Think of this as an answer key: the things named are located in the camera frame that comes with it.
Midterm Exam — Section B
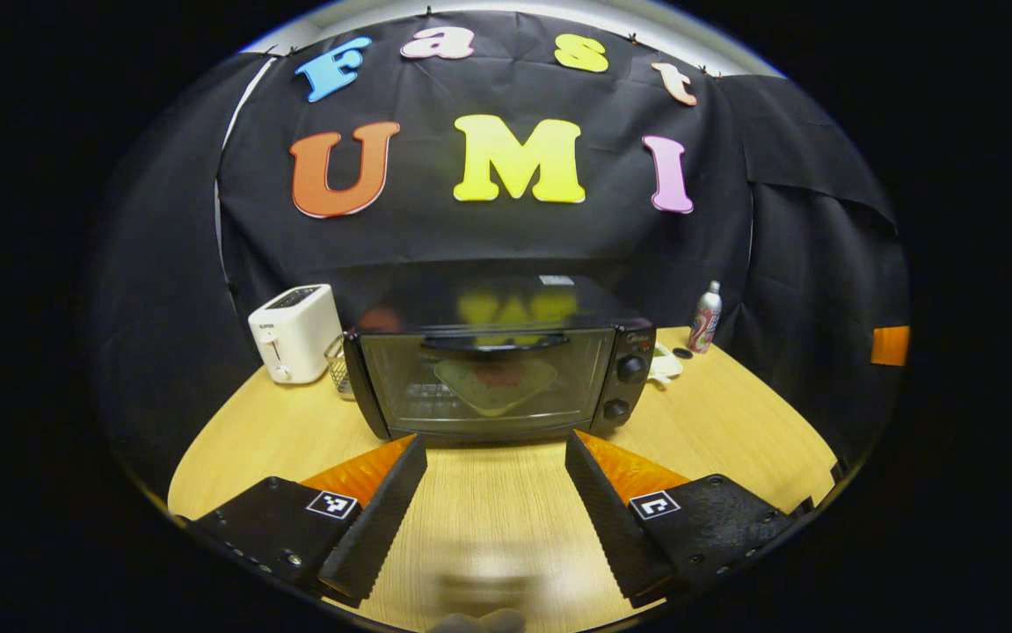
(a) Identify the silver bottle with pink label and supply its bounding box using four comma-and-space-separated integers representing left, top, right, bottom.
688, 281, 724, 354

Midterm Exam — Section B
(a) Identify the black backdrop cloth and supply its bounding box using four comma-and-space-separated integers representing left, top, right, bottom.
88, 11, 911, 493

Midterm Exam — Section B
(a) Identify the pink meat slice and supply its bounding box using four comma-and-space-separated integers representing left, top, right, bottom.
470, 360, 528, 389

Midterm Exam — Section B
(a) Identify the metal wire basket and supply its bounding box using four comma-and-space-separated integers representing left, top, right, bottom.
324, 334, 357, 402

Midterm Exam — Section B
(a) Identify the white toaster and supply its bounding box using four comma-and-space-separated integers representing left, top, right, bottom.
248, 284, 344, 385

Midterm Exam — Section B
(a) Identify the black electric oven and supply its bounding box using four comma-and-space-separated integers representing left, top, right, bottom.
343, 274, 656, 442

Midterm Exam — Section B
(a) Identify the white divided snack plate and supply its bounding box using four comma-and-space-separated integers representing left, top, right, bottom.
649, 343, 685, 385

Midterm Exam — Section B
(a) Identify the cream square tray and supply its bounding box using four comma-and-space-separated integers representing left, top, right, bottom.
433, 354, 559, 418

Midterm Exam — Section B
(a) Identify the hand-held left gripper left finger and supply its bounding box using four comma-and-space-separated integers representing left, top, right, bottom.
185, 433, 429, 608

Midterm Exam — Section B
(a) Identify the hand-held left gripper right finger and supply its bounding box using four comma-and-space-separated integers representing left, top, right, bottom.
564, 430, 814, 609

